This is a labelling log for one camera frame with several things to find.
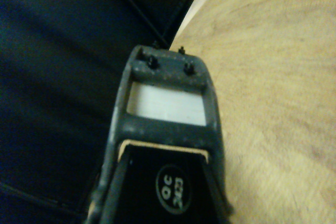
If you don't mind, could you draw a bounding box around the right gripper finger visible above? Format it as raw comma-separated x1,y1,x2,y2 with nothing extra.
86,45,235,224

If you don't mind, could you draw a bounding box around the black curtain stand pole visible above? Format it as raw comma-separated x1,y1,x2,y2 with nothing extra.
103,0,170,50

